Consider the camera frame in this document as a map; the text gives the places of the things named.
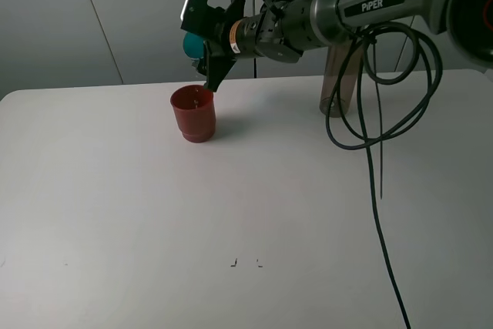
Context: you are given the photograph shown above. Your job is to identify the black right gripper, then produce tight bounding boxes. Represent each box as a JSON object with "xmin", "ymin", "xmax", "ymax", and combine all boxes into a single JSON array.
[{"xmin": 181, "ymin": 0, "xmax": 316, "ymax": 92}]

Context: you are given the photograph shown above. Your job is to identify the teal translucent plastic cup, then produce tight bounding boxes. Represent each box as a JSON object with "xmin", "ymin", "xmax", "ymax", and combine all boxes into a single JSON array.
[{"xmin": 183, "ymin": 32, "xmax": 206, "ymax": 76}]

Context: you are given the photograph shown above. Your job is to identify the smoky transparent water bottle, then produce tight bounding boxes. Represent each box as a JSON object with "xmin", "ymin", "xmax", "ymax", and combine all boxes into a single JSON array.
[{"xmin": 318, "ymin": 38, "xmax": 365, "ymax": 119}]

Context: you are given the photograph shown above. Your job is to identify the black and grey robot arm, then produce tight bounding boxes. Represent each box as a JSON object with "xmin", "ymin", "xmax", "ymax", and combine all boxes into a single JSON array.
[{"xmin": 180, "ymin": 0, "xmax": 492, "ymax": 91}]

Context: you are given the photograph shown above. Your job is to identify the red plastic cup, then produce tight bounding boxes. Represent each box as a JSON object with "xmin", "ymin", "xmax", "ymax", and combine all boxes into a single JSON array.
[{"xmin": 170, "ymin": 85, "xmax": 216, "ymax": 143}]

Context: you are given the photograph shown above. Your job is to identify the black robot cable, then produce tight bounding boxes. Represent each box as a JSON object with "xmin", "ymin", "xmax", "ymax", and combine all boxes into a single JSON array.
[{"xmin": 234, "ymin": 0, "xmax": 444, "ymax": 329}]

